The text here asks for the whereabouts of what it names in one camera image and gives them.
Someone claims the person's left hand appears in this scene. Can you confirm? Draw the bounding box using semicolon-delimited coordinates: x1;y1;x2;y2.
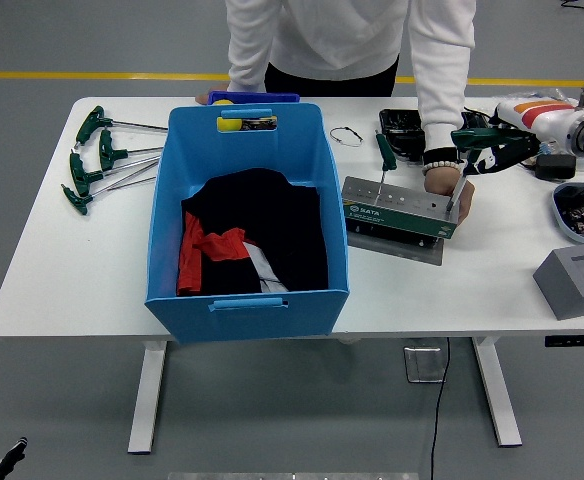
423;164;475;225

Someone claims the large green T-handle hex key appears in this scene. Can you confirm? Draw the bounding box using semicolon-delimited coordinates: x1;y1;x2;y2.
444;127;504;216

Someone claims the light blue tray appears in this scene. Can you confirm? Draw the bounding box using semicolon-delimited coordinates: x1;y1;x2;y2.
551;181;584;246

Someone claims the black red clothing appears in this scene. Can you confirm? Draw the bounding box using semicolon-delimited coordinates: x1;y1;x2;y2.
175;167;330;297

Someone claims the white bead bracelet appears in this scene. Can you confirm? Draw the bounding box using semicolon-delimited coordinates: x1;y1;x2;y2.
420;158;462;175

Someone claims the grey hollow block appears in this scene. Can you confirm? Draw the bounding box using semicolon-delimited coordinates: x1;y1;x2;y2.
532;244;584;321

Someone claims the white table leg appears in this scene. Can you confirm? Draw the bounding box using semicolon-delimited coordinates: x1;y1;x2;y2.
127;339;169;455
471;336;523;448

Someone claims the person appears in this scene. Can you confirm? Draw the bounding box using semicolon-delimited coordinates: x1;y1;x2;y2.
195;0;478;225

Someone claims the green metal tool holder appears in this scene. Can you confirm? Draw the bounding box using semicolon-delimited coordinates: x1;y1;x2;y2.
341;175;461;267

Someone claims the thin wire loop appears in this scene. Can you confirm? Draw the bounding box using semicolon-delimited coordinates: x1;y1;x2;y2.
328;126;365;150

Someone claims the dark blue plastic bin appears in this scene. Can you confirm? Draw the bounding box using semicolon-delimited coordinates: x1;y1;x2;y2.
206;90;302;107

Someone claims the black plastic tray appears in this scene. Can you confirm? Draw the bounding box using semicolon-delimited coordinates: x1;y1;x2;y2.
378;108;493;166

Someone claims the metal floor plate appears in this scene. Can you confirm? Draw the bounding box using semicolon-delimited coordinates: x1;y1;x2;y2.
403;345;447;384

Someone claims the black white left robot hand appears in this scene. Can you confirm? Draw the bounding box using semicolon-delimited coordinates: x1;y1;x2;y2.
0;437;28;480

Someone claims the small green T-handle hex key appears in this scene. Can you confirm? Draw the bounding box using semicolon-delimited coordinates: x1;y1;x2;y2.
373;130;399;204

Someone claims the yellow ball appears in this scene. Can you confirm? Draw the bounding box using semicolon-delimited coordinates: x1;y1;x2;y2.
212;99;246;134

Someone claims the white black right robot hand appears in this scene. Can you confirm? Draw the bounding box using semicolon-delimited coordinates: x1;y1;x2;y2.
464;97;581;176

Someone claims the blue plastic storage box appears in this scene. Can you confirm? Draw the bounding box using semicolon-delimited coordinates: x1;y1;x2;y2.
144;103;351;346

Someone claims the black power adapter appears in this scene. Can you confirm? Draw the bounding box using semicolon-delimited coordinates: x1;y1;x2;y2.
534;154;578;181

